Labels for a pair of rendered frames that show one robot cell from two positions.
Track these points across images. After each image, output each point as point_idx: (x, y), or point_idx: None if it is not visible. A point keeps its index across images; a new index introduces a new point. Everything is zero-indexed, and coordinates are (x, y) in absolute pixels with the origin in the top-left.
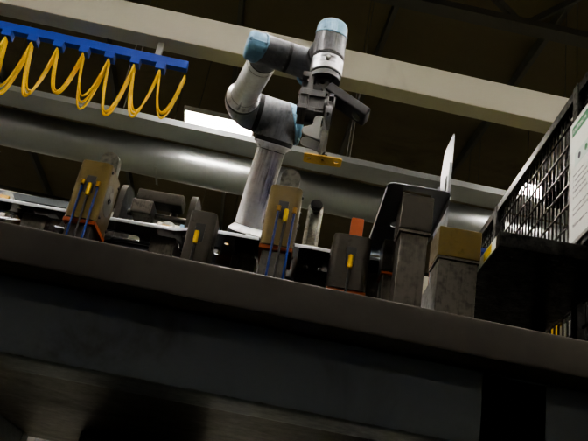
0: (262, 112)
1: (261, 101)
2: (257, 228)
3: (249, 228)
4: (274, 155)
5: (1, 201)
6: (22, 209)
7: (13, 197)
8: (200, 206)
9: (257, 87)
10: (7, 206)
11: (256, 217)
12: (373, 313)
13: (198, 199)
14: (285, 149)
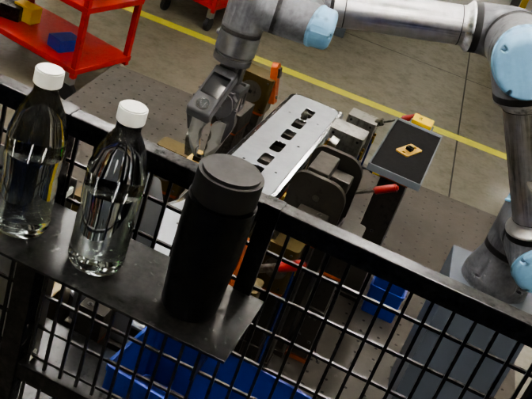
0: (484, 48)
1: (487, 29)
2: (518, 224)
3: (511, 221)
4: (503, 115)
5: (242, 151)
6: (245, 159)
7: (329, 141)
8: (325, 181)
9: (377, 32)
10: (248, 155)
11: (513, 207)
12: None
13: (299, 173)
14: (504, 108)
